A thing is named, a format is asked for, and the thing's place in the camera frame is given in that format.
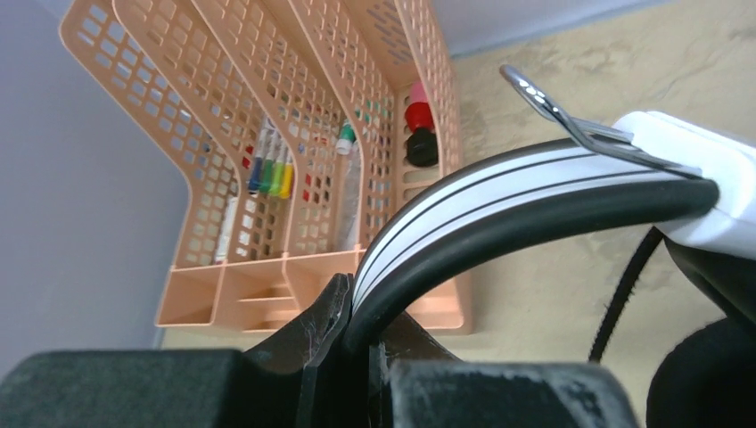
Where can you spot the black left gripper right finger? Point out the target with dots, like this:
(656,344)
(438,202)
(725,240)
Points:
(415,382)

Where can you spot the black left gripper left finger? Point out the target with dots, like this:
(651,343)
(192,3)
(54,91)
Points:
(284,381)

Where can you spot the white and black headphones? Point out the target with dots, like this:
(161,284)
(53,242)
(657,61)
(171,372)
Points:
(693,187)

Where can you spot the coloured marker set pack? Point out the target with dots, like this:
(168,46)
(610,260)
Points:
(269,157)

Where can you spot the clear plastic packaged item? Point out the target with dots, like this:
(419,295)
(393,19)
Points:
(347,146)

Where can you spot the black cap right slot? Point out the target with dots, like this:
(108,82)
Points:
(422,148)

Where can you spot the peach plastic file organizer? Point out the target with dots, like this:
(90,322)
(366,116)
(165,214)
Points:
(300,127)

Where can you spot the red cap right slot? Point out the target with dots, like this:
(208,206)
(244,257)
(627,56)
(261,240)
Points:
(418,115)

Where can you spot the pink item right slot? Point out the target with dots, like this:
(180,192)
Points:
(417,93)

